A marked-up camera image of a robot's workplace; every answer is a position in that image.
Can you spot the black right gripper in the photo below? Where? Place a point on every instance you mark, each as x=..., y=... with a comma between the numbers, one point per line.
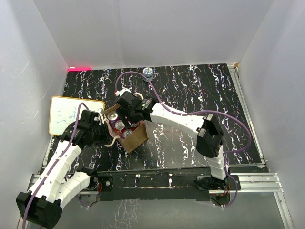
x=123, y=114

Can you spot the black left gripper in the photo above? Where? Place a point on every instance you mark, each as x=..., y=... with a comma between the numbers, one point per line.
x=106, y=139

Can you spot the red cola can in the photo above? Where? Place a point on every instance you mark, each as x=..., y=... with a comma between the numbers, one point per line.
x=126, y=133
x=135, y=125

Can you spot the purple soda can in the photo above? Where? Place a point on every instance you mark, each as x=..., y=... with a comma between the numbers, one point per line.
x=113, y=117
x=119, y=128

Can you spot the patterned canvas tote bag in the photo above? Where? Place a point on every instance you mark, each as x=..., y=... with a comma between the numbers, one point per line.
x=134, y=140

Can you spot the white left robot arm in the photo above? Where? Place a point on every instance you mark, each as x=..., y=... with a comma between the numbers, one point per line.
x=43, y=203

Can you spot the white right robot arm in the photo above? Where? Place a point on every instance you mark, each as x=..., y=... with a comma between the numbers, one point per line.
x=205, y=130

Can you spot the blue white round jar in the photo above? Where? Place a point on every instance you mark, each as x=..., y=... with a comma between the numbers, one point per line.
x=148, y=73

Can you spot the pink tape strip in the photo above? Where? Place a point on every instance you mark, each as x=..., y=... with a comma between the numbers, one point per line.
x=76, y=69

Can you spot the small whiteboard orange frame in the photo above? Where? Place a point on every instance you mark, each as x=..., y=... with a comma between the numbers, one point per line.
x=63, y=111

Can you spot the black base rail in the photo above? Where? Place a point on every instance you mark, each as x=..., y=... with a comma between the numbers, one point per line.
x=166, y=184

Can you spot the aluminium frame rail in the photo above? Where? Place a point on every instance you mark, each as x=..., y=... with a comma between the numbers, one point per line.
x=262, y=182

